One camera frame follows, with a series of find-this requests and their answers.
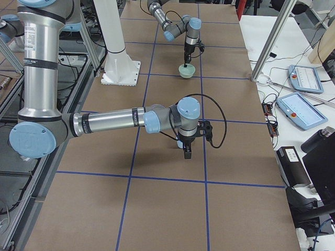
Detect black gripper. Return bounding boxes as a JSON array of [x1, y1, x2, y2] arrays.
[[184, 43, 195, 68], [178, 133, 196, 159]]

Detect green ceramic bowl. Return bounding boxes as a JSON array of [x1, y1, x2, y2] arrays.
[[178, 64, 196, 79]]

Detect light blue plastic cup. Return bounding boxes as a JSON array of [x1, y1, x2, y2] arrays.
[[177, 141, 183, 149]]

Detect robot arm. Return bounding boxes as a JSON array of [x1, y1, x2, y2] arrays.
[[9, 1, 200, 158], [147, 1, 205, 67]]

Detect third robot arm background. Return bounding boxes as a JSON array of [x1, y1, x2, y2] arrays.
[[1, 14, 25, 43]]

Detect black water bottle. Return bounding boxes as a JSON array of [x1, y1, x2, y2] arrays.
[[300, 126, 334, 153]]

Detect orange black usb hub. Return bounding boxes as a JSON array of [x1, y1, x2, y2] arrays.
[[262, 102, 278, 138]]

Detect black box with white label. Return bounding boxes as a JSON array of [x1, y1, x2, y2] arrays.
[[276, 146, 311, 188]]

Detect lower teach pendant tablet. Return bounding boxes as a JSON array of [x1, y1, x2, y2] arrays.
[[276, 92, 328, 130]]

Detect teach pendant tablet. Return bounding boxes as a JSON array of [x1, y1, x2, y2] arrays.
[[276, 92, 328, 130], [288, 65, 324, 94]]

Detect upper teach pendant tablet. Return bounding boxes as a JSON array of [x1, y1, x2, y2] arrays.
[[288, 65, 324, 94]]

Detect thin metal rod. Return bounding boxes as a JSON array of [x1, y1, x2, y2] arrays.
[[266, 80, 335, 108]]

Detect black monitor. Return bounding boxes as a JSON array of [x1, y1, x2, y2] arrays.
[[303, 133, 335, 203]]

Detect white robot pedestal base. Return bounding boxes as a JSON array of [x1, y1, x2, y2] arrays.
[[94, 0, 141, 86]]

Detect silver aluminium frame post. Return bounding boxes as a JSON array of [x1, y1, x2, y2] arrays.
[[251, 0, 297, 82]]

